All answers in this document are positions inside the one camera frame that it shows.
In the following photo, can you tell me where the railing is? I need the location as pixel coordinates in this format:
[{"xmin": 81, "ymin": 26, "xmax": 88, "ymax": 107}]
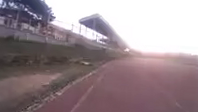
[{"xmin": 48, "ymin": 19, "xmax": 111, "ymax": 45}]

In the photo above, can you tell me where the roofed grandstand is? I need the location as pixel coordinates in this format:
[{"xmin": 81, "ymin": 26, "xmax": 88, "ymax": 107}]
[{"xmin": 76, "ymin": 12, "xmax": 135, "ymax": 52}]

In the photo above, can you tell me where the pale concrete kerb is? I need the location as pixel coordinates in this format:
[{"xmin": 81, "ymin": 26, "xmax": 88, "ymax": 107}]
[{"xmin": 15, "ymin": 53, "xmax": 113, "ymax": 112}]

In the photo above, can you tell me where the red running track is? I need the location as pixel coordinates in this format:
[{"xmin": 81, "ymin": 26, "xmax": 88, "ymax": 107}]
[{"xmin": 29, "ymin": 47, "xmax": 198, "ymax": 112}]

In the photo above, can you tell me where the grass strip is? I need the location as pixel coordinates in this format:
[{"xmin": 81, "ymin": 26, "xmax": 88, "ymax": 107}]
[{"xmin": 0, "ymin": 37, "xmax": 122, "ymax": 112}]

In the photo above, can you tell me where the distant row of trees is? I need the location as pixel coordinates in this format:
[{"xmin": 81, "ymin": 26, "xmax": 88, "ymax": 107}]
[{"xmin": 143, "ymin": 49, "xmax": 198, "ymax": 67}]

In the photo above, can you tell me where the dark tree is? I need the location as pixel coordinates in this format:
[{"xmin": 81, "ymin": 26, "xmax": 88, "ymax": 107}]
[{"xmin": 0, "ymin": 0, "xmax": 58, "ymax": 32}]

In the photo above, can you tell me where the pale concrete wall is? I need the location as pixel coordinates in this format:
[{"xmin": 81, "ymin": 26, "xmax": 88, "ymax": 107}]
[{"xmin": 0, "ymin": 22, "xmax": 132, "ymax": 62}]

